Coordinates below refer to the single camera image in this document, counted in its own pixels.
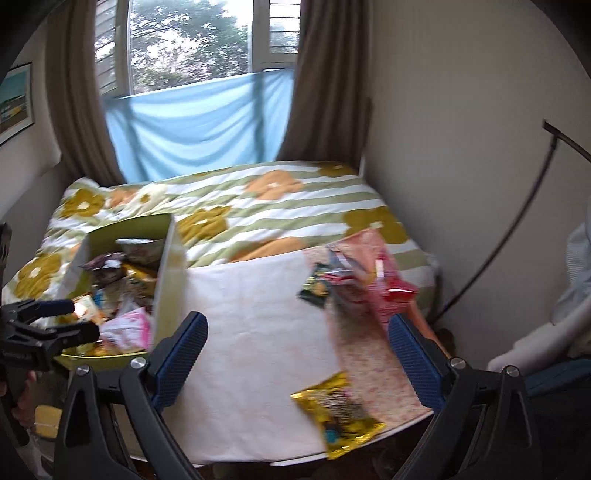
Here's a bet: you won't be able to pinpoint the white red blue snack bag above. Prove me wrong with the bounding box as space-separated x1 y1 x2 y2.
322 244 377 319

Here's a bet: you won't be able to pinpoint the dark green cracker packet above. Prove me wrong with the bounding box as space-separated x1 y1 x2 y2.
297 262 331 308

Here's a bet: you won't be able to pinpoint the yellow cake snack bag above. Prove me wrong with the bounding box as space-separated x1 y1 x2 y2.
123 263 157 311

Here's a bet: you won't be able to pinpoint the grey white snack bag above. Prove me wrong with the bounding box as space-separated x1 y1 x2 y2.
115 238 164 267

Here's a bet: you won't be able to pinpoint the person's left hand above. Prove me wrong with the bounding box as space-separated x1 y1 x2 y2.
12 371 36 429

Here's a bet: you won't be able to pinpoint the dark purple snack bag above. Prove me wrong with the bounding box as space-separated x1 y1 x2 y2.
82 252 125 288

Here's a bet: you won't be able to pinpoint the green yellow cardboard box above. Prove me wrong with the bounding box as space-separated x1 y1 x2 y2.
52 214 187 371

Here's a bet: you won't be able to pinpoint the grey bed headboard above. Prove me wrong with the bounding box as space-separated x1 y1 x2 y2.
1 162 74 285

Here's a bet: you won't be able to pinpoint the white garment on chair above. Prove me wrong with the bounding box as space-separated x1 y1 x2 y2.
487 219 590 375

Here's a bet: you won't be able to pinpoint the gold yellow snack bag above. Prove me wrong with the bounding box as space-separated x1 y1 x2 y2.
290 372 386 460

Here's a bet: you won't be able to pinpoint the pink red snack bag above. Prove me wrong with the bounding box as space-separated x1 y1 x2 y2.
365 229 418 329

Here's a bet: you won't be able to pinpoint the pink floral table cloth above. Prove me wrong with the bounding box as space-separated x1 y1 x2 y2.
163 248 430 465

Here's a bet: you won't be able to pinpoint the floral striped quilt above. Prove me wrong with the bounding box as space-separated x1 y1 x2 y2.
2 161 436 312

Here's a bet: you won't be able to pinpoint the left brown curtain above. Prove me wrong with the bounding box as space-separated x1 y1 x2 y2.
45 1 124 186

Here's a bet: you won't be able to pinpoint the brown curtain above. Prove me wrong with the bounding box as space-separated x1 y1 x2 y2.
276 0 372 170
45 1 124 186

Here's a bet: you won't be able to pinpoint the framed harbour picture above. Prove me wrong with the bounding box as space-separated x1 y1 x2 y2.
0 62 35 145

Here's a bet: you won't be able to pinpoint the light blue hanging cloth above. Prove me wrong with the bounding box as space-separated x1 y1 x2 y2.
103 69 294 183

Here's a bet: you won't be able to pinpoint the right brown curtain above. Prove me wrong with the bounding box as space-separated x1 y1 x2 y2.
276 0 372 170

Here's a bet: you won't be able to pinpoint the window with white frame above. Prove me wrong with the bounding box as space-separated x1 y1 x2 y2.
94 0 301 97

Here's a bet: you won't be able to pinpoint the black cable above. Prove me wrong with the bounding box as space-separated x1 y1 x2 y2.
428 119 591 326

